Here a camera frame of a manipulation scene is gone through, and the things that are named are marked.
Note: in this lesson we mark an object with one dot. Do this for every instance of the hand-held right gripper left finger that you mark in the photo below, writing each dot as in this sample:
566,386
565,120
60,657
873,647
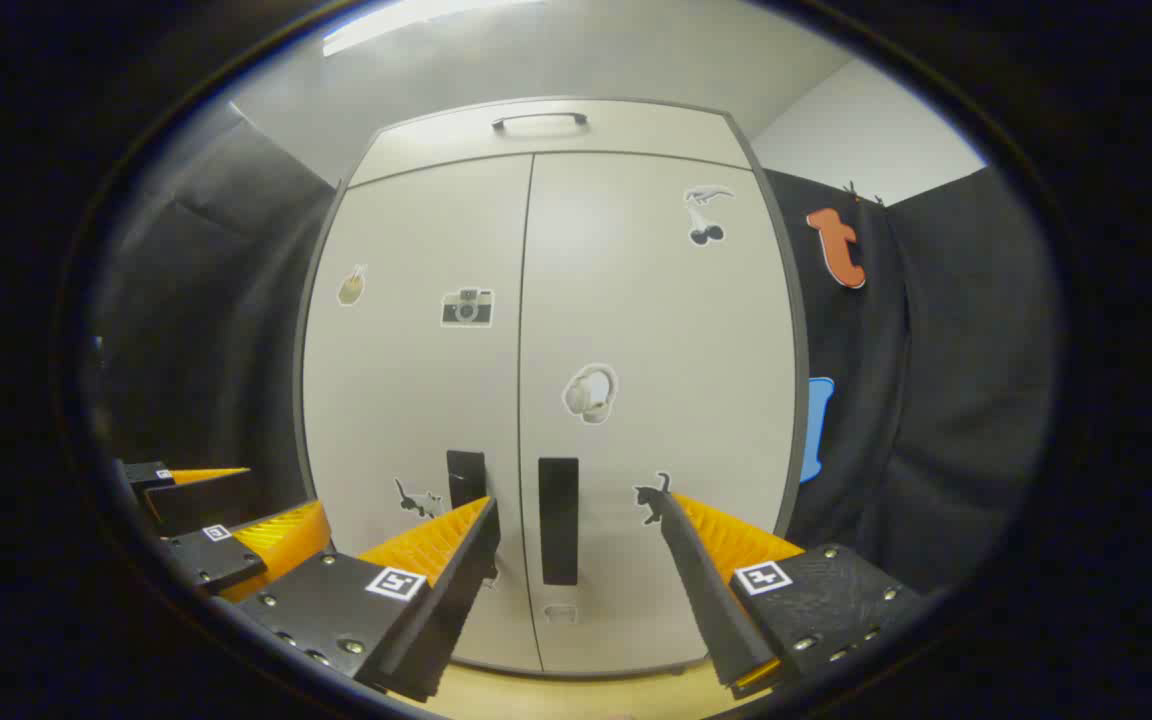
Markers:
456,590

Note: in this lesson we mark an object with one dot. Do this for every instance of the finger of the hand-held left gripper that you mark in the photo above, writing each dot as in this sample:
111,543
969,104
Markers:
206,560
206,500

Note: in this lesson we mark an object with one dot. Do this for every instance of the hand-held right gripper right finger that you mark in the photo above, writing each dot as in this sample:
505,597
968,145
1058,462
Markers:
701,590

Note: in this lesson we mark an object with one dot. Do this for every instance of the white cabinet door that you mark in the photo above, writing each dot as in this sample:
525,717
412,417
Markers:
406,400
656,300

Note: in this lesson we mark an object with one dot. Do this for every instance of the white double-door shoe cabinet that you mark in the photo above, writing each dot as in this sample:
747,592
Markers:
798,380

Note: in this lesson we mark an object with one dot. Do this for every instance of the white cabinet drawer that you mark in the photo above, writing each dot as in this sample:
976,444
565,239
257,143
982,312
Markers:
636,135

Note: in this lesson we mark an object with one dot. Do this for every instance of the black backdrop cloth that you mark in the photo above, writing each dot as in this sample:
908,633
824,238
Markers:
956,380
216,300

